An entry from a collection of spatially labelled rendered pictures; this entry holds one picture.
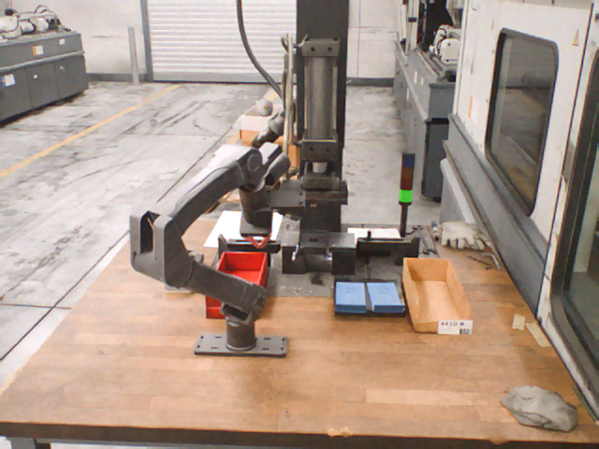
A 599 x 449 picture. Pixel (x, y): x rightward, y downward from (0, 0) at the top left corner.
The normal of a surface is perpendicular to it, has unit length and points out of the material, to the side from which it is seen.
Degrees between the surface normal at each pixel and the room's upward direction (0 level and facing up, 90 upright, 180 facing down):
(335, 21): 90
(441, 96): 90
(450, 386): 0
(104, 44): 90
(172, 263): 90
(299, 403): 0
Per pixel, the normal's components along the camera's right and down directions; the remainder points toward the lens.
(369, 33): -0.11, 0.38
